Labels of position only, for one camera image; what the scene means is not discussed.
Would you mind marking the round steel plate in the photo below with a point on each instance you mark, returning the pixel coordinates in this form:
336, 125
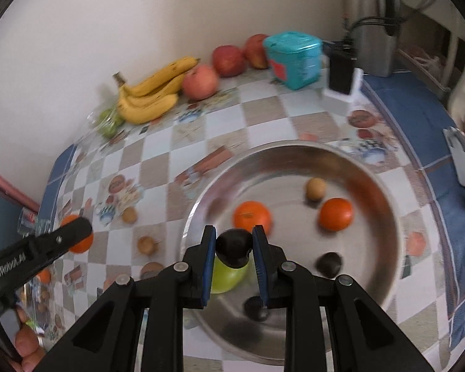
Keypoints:
286, 178

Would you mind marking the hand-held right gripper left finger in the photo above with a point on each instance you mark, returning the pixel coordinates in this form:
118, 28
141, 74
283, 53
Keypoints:
208, 271

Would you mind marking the yellow banana bunch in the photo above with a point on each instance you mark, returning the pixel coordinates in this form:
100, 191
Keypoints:
147, 110

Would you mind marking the black charger on white block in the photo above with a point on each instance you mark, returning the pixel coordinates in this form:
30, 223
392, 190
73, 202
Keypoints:
356, 89

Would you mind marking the person's left hand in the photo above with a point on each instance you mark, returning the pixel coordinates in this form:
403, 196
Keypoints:
29, 343

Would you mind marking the clear plastic box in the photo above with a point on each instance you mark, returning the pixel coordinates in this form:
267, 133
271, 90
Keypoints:
27, 223

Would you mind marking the silver metal appliance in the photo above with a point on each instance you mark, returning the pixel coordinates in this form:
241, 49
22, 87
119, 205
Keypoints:
372, 50

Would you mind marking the clear plastic container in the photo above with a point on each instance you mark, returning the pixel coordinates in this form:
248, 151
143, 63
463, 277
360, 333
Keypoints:
463, 162

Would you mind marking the white furniture frame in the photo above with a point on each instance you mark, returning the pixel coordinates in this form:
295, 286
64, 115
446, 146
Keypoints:
454, 46

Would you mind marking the brown longan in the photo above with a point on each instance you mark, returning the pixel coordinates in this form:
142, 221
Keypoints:
315, 189
146, 245
130, 214

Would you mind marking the orange tangerine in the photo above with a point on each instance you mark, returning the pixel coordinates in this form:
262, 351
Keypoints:
335, 214
252, 219
81, 245

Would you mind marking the dark purple plum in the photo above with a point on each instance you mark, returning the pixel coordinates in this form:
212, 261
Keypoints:
328, 265
234, 246
252, 308

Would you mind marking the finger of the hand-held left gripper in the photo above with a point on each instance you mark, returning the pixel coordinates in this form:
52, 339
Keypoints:
62, 240

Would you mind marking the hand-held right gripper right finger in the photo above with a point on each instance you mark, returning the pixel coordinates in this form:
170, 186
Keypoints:
260, 271

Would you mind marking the teal tissue pack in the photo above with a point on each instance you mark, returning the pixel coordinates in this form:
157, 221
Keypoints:
298, 62

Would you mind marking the bag of green fruit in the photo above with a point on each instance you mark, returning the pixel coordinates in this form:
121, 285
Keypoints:
108, 126

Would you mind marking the red apple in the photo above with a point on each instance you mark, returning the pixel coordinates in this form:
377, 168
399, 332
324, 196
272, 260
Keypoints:
228, 60
255, 52
200, 81

